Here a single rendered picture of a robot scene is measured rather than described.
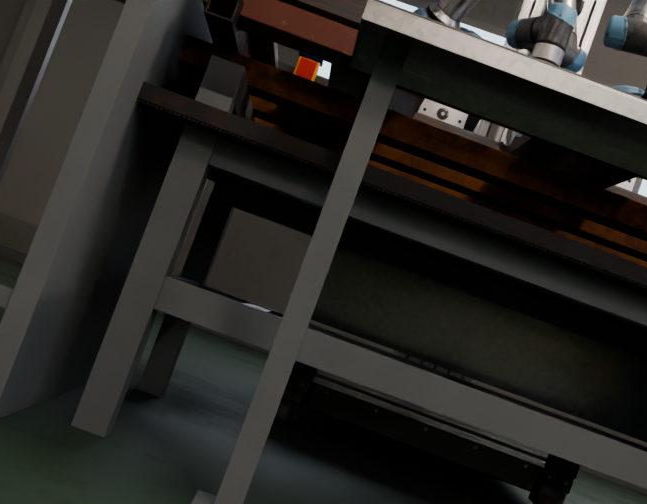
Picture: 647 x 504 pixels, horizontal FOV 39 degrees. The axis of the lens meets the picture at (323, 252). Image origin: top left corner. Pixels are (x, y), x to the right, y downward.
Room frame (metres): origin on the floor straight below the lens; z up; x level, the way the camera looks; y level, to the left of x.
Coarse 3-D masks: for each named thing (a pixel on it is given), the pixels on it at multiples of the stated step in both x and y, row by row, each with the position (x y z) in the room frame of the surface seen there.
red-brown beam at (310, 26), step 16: (224, 0) 1.55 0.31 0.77; (256, 0) 1.56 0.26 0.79; (272, 0) 1.56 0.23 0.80; (224, 16) 1.60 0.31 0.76; (240, 16) 1.56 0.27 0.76; (256, 16) 1.56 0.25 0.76; (272, 16) 1.56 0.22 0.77; (288, 16) 1.56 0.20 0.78; (304, 16) 1.56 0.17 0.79; (320, 16) 1.56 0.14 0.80; (256, 32) 1.62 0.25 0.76; (272, 32) 1.59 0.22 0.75; (288, 32) 1.56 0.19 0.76; (304, 32) 1.56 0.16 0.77; (320, 32) 1.56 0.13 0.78; (336, 32) 1.56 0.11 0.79; (352, 32) 1.56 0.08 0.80; (304, 48) 1.61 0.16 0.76; (320, 48) 1.58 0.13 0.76; (336, 48) 1.56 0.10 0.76; (352, 48) 1.56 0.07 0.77; (336, 64) 1.64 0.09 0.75; (464, 112) 1.65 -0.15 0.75; (512, 128) 1.64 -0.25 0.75; (640, 176) 1.64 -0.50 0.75
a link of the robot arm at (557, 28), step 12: (552, 12) 2.16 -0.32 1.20; (564, 12) 2.15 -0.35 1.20; (576, 12) 2.16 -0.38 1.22; (540, 24) 2.18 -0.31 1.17; (552, 24) 2.15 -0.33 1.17; (564, 24) 2.15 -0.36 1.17; (540, 36) 2.17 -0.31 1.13; (552, 36) 2.15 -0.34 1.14; (564, 36) 2.15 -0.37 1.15; (564, 48) 2.16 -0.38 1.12
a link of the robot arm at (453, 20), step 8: (440, 0) 2.58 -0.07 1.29; (448, 0) 2.55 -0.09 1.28; (456, 0) 2.54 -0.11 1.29; (464, 0) 2.53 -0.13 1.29; (472, 0) 2.54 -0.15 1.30; (432, 8) 2.58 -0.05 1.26; (440, 8) 2.57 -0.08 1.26; (448, 8) 2.56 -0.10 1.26; (456, 8) 2.55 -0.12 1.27; (464, 8) 2.55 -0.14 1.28; (424, 16) 2.58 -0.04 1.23; (432, 16) 2.57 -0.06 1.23; (440, 16) 2.56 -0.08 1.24; (448, 16) 2.57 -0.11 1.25; (456, 16) 2.57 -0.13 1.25; (464, 16) 2.59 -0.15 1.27; (448, 24) 2.57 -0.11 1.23; (456, 24) 2.59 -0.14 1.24
